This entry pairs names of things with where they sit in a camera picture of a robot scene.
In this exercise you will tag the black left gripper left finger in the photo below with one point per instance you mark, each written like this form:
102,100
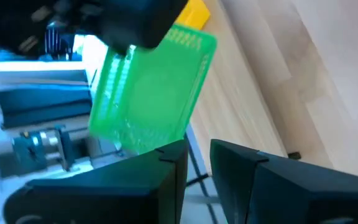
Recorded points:
120,193

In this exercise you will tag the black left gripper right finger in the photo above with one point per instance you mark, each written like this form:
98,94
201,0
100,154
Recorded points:
291,193

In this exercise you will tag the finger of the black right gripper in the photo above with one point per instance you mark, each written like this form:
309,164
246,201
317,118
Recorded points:
141,21

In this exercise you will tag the yellow plastic basket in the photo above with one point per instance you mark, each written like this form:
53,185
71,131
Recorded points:
194,14

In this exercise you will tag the green plastic basket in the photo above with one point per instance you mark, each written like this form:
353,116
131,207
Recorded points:
154,93

